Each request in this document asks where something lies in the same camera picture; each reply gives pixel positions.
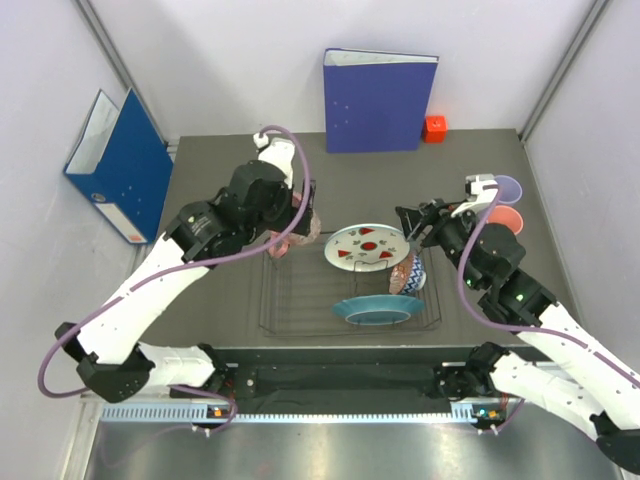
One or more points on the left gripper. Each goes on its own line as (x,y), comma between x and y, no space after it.
(302,227)

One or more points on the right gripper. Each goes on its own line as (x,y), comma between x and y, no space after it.
(436,210)

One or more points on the pink patterned mug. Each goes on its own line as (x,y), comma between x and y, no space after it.
(300,235)

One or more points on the pink plastic cup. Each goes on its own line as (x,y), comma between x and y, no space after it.
(507,216)

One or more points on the lavender plastic cup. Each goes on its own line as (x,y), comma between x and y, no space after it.
(510,190)

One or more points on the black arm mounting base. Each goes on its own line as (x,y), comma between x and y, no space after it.
(451,373)

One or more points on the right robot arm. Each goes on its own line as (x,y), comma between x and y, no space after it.
(598,394)

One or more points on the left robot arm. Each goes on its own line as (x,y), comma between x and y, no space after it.
(112,361)

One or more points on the watermelon pattern plate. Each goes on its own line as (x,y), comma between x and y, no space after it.
(368,247)

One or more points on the blue zigzag patterned bowl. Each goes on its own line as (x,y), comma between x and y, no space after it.
(407,277)

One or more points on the small red box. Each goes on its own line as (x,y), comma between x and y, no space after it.
(435,129)

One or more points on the teal plate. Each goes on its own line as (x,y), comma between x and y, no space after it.
(378,310)

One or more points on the purple-blue binder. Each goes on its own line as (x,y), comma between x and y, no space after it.
(375,101)

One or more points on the blue lever arch binder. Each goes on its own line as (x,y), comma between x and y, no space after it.
(121,166)

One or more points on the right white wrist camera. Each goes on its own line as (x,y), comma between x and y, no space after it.
(480,191)

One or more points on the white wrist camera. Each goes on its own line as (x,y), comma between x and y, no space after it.
(480,191)
(277,152)

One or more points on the black wire dish rack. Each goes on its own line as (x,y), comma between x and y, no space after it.
(299,289)

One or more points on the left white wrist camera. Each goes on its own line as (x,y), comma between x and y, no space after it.
(277,152)

